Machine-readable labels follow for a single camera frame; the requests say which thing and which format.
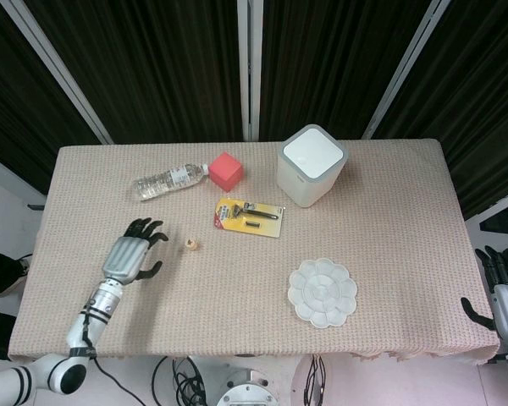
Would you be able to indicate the silver robot base column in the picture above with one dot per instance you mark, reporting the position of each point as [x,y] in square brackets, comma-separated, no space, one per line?
[247,391]

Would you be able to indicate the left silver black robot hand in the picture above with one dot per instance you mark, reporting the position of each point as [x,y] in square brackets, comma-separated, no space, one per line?
[125,258]

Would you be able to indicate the red foam cube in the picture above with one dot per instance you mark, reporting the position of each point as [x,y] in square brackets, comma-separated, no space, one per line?
[225,171]

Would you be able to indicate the clear plastic water bottle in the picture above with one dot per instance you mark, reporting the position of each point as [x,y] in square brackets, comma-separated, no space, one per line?
[165,182]

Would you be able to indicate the white metal frame post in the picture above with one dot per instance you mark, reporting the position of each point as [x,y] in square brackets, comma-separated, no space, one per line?
[250,72]
[55,72]
[406,67]

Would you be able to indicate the white flower-shaped paint palette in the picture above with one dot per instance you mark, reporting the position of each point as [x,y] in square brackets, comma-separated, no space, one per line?
[321,292]

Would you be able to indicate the pink woven tablecloth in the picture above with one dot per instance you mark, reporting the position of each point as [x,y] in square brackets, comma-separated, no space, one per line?
[237,317]

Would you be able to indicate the razor in yellow blister pack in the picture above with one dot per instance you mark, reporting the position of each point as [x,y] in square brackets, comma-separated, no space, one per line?
[271,228]

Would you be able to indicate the black curtain panel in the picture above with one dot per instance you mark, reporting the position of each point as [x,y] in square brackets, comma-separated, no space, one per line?
[321,63]
[17,105]
[152,72]
[482,105]

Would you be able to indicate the person in dark clothes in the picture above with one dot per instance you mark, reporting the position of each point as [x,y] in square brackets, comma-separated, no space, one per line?
[0,270]

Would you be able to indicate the dark computer monitor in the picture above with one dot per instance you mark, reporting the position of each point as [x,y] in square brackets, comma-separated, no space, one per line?
[504,222]

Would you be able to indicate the white bin with grey rim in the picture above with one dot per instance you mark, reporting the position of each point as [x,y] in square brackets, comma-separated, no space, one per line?
[309,169]

